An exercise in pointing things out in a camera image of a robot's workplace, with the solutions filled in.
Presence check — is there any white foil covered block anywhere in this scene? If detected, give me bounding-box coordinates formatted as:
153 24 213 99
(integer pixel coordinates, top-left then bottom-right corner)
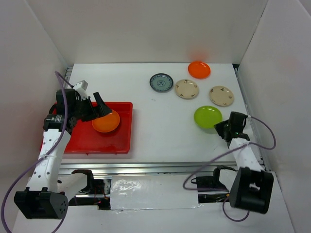
110 174 199 210

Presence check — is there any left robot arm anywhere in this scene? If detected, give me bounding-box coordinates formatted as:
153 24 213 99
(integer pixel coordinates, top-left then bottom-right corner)
14 89 112 219

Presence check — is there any orange plate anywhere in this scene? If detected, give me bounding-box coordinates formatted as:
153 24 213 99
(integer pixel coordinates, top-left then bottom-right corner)
188 61 211 79
92 110 121 133

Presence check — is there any red plastic bin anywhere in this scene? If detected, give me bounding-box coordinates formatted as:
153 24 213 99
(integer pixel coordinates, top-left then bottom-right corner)
40 101 134 156

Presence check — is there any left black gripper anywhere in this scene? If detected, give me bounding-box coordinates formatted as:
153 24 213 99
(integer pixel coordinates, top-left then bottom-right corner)
71 92 112 122

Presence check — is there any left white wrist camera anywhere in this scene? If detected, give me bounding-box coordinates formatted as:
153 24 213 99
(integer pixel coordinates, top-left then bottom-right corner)
73 80 88 99

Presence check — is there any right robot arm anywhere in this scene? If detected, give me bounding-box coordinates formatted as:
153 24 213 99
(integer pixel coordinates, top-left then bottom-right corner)
214 112 276 214

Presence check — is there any blue floral plate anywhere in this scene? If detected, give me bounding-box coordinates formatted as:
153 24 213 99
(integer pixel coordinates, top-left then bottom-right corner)
149 73 174 93

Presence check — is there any lime green plate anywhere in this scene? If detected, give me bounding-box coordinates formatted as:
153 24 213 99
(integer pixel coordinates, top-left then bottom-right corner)
194 105 223 129

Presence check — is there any cream plate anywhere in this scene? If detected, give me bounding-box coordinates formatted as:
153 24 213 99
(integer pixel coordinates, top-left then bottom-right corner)
174 79 199 100
208 85 235 107

